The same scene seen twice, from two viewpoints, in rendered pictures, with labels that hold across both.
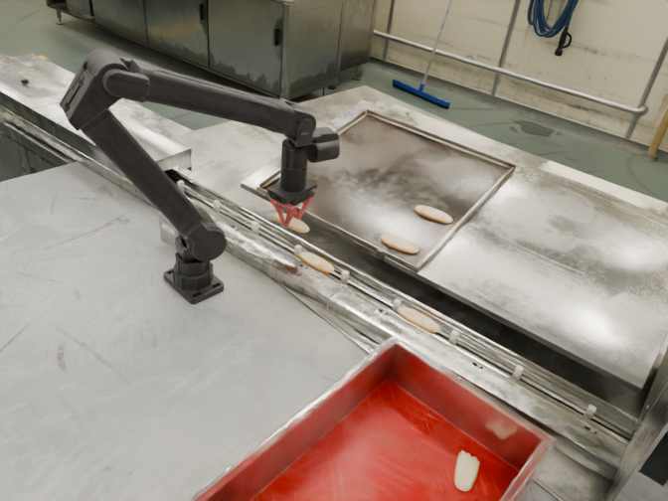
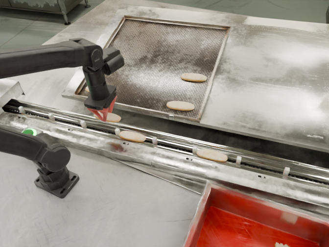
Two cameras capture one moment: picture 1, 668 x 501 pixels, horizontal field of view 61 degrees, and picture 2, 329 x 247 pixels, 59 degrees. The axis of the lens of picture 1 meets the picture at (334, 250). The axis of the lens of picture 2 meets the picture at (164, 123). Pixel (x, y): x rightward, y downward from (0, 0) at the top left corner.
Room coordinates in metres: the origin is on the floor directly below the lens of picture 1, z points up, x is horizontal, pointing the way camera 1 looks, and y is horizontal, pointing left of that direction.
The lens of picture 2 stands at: (0.37, 0.05, 1.59)
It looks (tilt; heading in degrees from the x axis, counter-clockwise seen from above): 46 degrees down; 350
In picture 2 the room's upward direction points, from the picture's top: 5 degrees counter-clockwise
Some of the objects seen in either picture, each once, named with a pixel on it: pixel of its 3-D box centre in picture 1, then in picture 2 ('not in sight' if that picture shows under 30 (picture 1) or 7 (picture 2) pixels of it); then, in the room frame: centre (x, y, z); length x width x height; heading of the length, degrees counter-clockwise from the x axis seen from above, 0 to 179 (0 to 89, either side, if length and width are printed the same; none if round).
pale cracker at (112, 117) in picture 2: (291, 221); (106, 116); (1.11, 0.11, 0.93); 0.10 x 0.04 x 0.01; 56
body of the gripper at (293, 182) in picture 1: (293, 178); (98, 89); (1.11, 0.11, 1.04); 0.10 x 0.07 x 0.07; 146
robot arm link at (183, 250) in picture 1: (200, 237); (49, 154); (0.99, 0.29, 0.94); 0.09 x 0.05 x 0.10; 125
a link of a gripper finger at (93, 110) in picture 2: (289, 207); (103, 108); (1.10, 0.11, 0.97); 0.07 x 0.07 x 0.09; 56
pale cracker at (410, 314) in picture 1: (417, 318); (211, 154); (0.90, -0.19, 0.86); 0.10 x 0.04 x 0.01; 56
